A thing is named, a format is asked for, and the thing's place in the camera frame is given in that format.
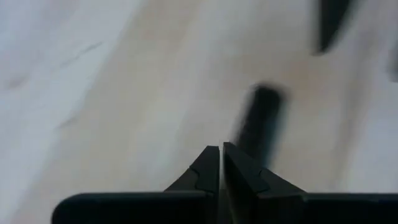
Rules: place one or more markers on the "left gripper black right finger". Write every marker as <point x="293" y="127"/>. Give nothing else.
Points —
<point x="245" y="193"/>

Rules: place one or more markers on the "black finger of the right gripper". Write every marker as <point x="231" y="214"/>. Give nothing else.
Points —
<point x="394" y="62"/>
<point x="331" y="21"/>

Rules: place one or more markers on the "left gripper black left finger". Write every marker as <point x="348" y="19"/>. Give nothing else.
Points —
<point x="208" y="174"/>

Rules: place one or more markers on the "black comb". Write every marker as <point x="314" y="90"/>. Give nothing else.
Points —
<point x="261" y="124"/>

